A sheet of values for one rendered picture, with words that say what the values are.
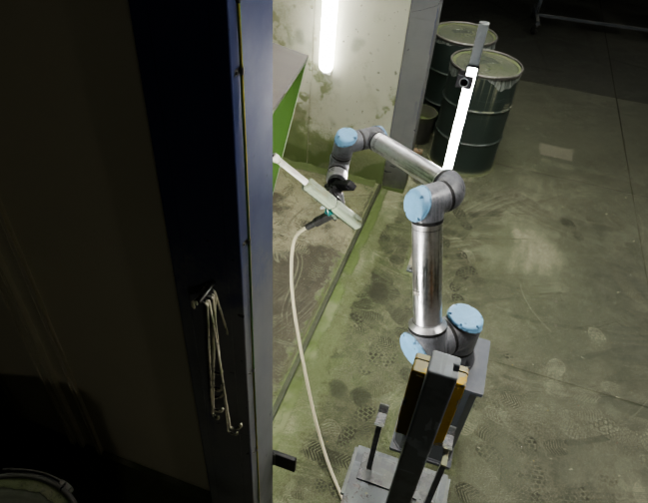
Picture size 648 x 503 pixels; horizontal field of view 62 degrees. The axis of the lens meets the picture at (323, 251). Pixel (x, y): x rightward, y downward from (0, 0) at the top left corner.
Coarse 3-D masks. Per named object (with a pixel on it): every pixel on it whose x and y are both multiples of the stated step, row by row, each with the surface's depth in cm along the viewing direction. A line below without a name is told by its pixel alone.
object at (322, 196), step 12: (276, 156) 200; (288, 168) 203; (300, 180) 207; (312, 180) 210; (312, 192) 210; (324, 192) 213; (324, 204) 214; (336, 204) 217; (324, 216) 222; (336, 216) 220; (348, 216) 219; (312, 228) 229
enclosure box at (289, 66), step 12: (276, 48) 220; (288, 48) 223; (276, 60) 213; (288, 60) 215; (300, 60) 218; (276, 72) 206; (288, 72) 208; (300, 72) 229; (276, 84) 199; (288, 84) 202; (300, 84) 232; (276, 96) 193; (288, 96) 237; (276, 108) 191; (288, 108) 241; (276, 120) 246; (288, 120) 245; (276, 132) 250; (288, 132) 246; (276, 144) 255; (276, 168) 263; (276, 180) 265
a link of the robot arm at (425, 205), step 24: (408, 192) 189; (432, 192) 186; (408, 216) 191; (432, 216) 187; (432, 240) 191; (432, 264) 196; (432, 288) 200; (432, 312) 205; (408, 336) 211; (432, 336) 207
